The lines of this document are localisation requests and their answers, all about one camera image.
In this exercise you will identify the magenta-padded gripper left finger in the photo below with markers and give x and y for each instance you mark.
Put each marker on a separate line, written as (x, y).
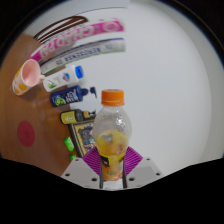
(80, 171)

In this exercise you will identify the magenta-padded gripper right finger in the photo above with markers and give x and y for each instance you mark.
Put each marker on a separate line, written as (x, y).
(143, 171)

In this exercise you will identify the orange juice bottle orange cap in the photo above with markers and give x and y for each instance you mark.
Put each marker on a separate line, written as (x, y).
(112, 146)

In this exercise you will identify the framed group photo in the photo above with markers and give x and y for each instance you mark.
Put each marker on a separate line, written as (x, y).
(83, 138)

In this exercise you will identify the brown pump bottle yellow label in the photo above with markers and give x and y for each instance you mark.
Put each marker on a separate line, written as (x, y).
(75, 116)

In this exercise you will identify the flat round red coaster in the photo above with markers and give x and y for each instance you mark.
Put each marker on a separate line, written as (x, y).
(26, 134)

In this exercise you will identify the dark blue pump bottle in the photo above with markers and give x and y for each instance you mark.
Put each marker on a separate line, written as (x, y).
(68, 96)

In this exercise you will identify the white lotion bottle blue cap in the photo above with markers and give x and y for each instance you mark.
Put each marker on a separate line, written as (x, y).
(61, 80)

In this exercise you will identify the pink mug with yellow print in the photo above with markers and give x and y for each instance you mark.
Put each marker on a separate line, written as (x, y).
(28, 76)

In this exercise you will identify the pink shuttlecock tube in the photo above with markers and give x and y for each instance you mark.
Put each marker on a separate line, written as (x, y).
(76, 36)

